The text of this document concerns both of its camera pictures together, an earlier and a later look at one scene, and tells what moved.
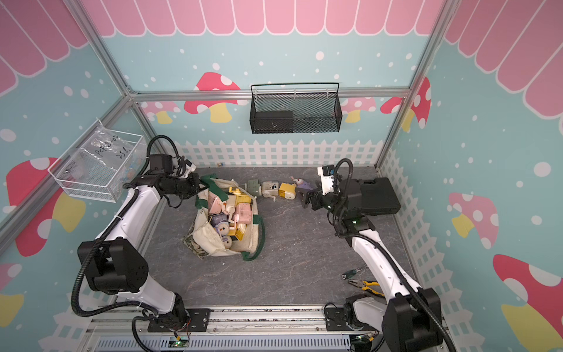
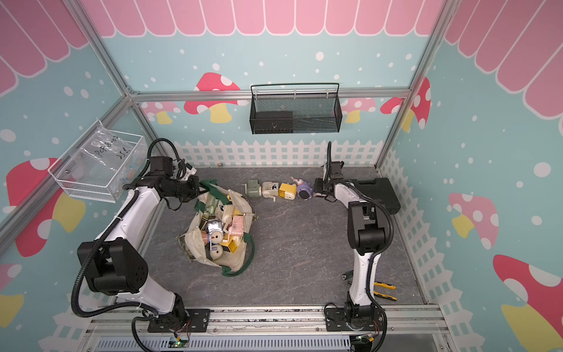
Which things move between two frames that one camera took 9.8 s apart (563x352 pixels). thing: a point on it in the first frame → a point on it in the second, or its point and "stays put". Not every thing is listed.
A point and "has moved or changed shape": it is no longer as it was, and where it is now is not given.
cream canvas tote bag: x=227 y=223 has moved or changed shape
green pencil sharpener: x=253 y=186 stays put
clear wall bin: x=100 y=165 stays put
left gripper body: x=184 y=187 stays put
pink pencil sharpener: x=243 y=214 → x=237 y=225
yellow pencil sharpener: x=287 y=190 stays put
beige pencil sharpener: x=270 y=189 stays put
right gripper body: x=329 y=202 → x=321 y=185
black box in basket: x=273 y=122 stays put
